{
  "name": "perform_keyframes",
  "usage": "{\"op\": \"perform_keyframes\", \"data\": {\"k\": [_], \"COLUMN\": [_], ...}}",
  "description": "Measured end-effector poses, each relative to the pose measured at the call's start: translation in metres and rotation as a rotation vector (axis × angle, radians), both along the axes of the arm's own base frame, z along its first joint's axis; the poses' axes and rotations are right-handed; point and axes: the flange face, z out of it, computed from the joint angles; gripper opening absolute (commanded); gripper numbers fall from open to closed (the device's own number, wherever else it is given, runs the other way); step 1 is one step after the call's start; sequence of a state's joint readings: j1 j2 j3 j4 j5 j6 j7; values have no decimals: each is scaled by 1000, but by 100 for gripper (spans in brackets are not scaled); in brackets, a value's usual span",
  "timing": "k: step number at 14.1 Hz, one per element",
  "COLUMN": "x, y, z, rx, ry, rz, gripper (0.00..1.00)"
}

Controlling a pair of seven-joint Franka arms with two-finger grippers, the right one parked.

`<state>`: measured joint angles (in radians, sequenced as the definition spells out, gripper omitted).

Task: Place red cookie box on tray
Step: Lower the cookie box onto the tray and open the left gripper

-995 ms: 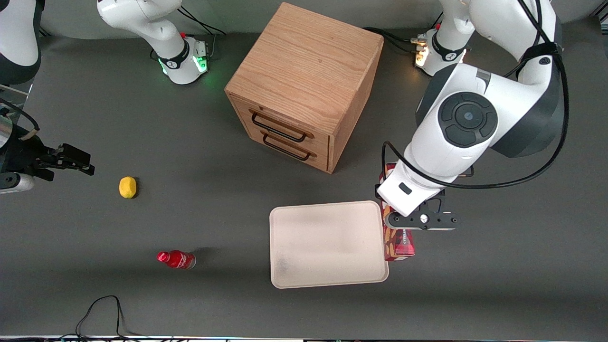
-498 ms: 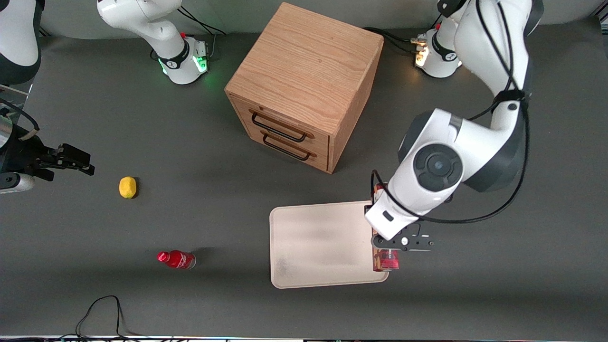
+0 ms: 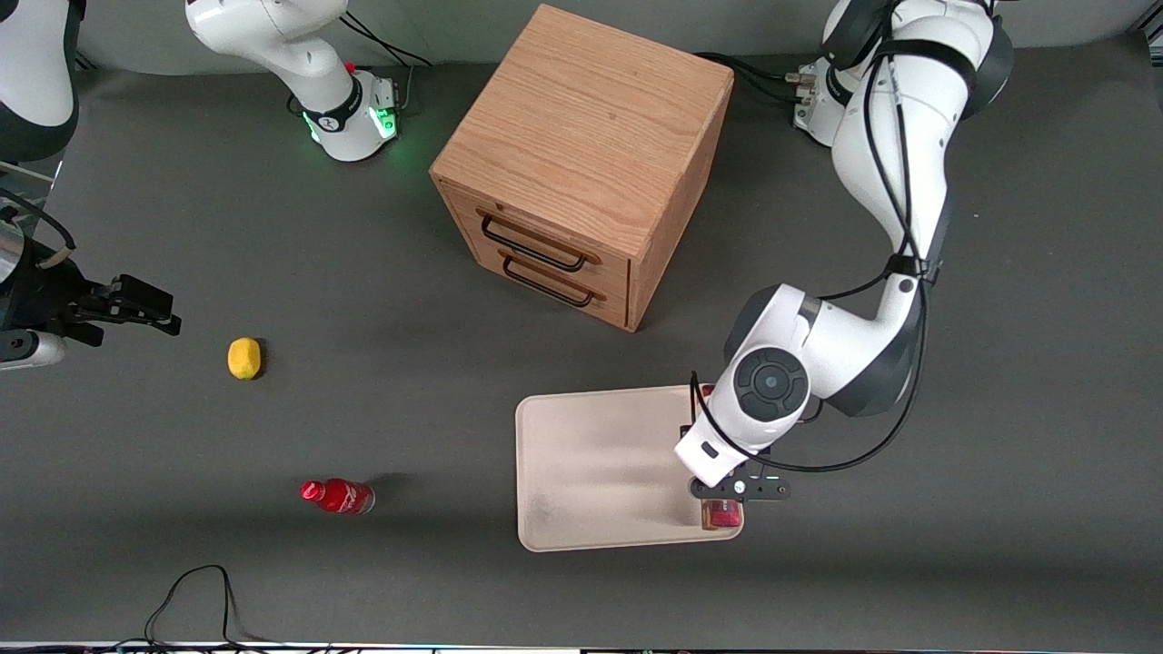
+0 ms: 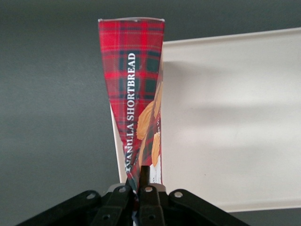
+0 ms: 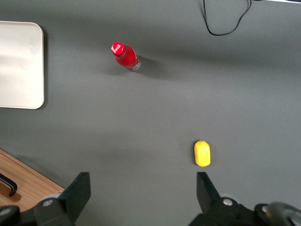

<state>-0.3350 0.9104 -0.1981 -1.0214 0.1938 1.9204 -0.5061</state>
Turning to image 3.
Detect black arm base cables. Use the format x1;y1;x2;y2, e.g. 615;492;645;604
695;52;811;104
341;13;433;70

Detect right wrist camera housing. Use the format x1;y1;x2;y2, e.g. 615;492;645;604
0;332;67;371

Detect wooden drawer cabinet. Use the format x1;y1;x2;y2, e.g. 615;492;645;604
429;4;735;333

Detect black left arm base cables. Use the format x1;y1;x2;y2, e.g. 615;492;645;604
695;52;811;104

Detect yellow lemon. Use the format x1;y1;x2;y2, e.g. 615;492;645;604
227;337;263;381

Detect red soda bottle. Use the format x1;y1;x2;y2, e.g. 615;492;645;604
300;478;376;516

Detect thin black looped table cable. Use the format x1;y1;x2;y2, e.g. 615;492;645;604
144;564;266;651

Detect wooden drawer front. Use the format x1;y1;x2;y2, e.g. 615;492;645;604
472;243;631;330
440;182;633;284

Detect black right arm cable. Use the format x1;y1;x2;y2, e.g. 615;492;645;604
0;186;78;269

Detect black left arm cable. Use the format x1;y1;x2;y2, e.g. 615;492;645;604
686;50;939;475

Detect black metal drawer handle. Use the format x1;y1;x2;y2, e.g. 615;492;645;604
502;254;596;308
480;213;590;273

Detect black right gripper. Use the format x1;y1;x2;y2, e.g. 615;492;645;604
0;243;181;348

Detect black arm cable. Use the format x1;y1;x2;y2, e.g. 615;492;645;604
686;50;939;475
0;186;78;269

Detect black right arm base cables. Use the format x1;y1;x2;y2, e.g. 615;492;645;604
341;13;433;70

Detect white plastic tray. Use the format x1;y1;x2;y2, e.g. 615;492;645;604
514;383;745;553

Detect red cookie box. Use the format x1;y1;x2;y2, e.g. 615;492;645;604
700;385;742;530

